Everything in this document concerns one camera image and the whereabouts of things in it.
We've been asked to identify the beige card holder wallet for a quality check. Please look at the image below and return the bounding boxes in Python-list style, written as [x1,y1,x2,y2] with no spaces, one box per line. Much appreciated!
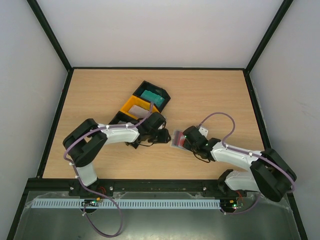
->
[170,129,188,151]

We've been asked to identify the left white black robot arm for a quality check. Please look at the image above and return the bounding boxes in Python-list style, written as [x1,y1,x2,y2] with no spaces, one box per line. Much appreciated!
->
[62,112,171,187]

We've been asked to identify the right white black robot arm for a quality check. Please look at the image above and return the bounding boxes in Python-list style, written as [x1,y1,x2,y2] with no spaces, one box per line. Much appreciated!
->
[183,126,297,202]

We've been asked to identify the green card stack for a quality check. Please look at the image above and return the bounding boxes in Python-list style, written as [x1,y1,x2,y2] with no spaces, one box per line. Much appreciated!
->
[140,90,165,107]

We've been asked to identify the black bin with red cards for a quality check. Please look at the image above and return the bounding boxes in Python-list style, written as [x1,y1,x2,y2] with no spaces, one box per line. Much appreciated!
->
[109,111,137,125]

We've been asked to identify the black bin with green cards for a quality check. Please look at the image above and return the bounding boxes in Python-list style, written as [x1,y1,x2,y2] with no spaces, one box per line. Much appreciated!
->
[133,80,171,113]

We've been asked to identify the yellow bin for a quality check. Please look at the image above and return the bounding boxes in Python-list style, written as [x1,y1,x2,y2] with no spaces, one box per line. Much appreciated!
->
[120,95,151,120]

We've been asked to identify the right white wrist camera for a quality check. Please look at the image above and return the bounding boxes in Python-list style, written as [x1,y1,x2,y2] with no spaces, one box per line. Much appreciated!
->
[198,126,209,137]

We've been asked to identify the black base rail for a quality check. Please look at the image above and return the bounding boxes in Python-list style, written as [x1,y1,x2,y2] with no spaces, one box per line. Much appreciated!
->
[24,178,249,199]

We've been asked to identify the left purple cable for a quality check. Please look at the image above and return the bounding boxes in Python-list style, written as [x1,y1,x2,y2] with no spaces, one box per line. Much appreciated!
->
[63,101,155,237]

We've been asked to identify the purple cable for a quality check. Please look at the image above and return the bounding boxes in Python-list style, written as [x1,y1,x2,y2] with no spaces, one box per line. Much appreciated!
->
[63,101,155,237]
[199,111,297,216]

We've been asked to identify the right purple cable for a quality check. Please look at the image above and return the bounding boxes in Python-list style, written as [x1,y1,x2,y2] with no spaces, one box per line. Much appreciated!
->
[199,111,297,216]

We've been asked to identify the light blue slotted cable duct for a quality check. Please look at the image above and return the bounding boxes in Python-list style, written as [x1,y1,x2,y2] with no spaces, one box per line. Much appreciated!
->
[31,198,221,210]

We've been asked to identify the black aluminium frame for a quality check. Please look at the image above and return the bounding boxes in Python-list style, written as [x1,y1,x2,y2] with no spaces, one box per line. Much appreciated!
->
[6,0,308,240]

